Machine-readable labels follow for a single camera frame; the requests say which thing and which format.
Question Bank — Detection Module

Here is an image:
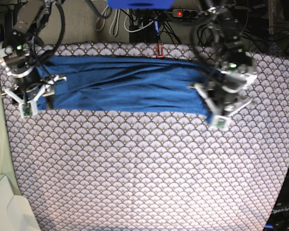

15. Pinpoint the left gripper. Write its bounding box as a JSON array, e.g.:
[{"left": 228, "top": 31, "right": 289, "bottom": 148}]
[{"left": 208, "top": 71, "right": 257, "bottom": 111}]

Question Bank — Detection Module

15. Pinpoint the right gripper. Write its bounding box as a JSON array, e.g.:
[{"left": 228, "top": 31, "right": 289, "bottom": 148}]
[{"left": 4, "top": 62, "right": 55, "bottom": 110}]

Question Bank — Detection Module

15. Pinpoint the blue T-shirt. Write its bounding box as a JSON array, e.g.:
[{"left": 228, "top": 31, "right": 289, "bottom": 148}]
[{"left": 38, "top": 56, "right": 213, "bottom": 122}]

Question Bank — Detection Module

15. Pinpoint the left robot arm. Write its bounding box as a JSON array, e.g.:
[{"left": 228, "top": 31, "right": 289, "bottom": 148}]
[{"left": 190, "top": 0, "right": 257, "bottom": 116}]

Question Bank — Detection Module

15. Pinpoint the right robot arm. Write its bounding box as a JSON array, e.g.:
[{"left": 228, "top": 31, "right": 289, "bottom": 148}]
[{"left": 0, "top": 0, "right": 66, "bottom": 116}]

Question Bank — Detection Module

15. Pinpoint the red table clamp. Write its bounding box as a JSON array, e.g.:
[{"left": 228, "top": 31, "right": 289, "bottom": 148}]
[{"left": 155, "top": 44, "right": 164, "bottom": 58}]

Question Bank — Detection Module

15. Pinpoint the fan-patterned tablecloth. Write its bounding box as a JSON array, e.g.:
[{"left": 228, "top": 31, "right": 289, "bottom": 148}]
[{"left": 3, "top": 53, "right": 289, "bottom": 231}]

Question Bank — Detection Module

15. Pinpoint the blue box top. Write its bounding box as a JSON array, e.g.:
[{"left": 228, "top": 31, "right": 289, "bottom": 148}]
[{"left": 107, "top": 0, "right": 174, "bottom": 9}]

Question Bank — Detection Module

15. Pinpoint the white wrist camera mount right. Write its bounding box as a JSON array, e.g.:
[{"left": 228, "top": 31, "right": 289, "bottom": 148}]
[{"left": 1, "top": 75, "right": 67, "bottom": 118}]

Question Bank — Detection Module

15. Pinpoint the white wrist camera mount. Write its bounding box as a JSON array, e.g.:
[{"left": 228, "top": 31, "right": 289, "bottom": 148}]
[
  {"left": 189, "top": 83, "right": 252, "bottom": 131},
  {"left": 1, "top": 75, "right": 67, "bottom": 118}
]

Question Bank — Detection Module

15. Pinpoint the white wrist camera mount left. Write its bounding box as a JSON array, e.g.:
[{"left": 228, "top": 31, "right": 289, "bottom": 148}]
[{"left": 189, "top": 83, "right": 252, "bottom": 131}]

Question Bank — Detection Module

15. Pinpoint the black power strip red switch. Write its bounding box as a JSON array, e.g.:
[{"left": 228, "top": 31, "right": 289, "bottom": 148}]
[{"left": 171, "top": 9, "right": 198, "bottom": 19}]

